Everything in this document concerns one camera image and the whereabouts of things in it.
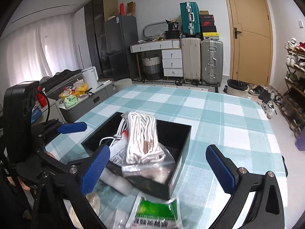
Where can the teal suitcase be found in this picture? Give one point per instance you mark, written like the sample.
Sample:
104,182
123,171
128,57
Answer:
190,19

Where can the white round stool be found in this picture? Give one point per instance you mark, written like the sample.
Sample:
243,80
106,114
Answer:
122,84

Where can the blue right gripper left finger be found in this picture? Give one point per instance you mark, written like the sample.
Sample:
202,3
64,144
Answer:
92,168

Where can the beige suitcase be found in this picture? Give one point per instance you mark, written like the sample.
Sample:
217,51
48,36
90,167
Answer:
191,58

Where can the white trash bin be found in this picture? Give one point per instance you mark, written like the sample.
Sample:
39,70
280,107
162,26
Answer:
237,88

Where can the striped laundry basket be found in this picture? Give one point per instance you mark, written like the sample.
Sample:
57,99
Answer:
152,67

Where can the stack of shoe boxes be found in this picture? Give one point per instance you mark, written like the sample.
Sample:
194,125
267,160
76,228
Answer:
208,27

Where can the red white wipes packet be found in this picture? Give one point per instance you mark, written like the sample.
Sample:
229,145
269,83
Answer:
117,148

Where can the black storage box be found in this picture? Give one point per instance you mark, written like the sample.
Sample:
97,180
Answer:
155,153

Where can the green white packet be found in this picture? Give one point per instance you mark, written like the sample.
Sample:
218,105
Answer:
147,214

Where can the dark grey refrigerator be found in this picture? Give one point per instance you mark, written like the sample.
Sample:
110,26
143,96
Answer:
121,33

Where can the purple paper bag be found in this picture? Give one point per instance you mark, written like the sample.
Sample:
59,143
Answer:
300,139

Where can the grey side cabinet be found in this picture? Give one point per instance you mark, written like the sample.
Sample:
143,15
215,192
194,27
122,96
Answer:
88,102

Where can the white foam piece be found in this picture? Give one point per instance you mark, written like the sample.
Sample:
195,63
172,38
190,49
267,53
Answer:
117,182

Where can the wooden shoe rack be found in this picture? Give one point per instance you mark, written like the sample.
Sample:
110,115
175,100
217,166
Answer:
292,107

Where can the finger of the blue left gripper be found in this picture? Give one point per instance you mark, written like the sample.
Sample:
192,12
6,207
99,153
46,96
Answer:
67,128

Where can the white drawer desk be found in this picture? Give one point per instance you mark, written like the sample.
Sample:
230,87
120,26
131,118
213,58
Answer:
169,52

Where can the silver suitcase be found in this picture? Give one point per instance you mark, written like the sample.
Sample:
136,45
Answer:
212,62

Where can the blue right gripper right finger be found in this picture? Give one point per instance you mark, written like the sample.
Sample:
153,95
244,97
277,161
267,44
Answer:
223,168

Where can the black bag on desk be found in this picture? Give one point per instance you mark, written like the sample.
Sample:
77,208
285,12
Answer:
173,31

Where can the wooden door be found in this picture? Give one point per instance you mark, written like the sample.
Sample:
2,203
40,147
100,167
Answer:
251,41

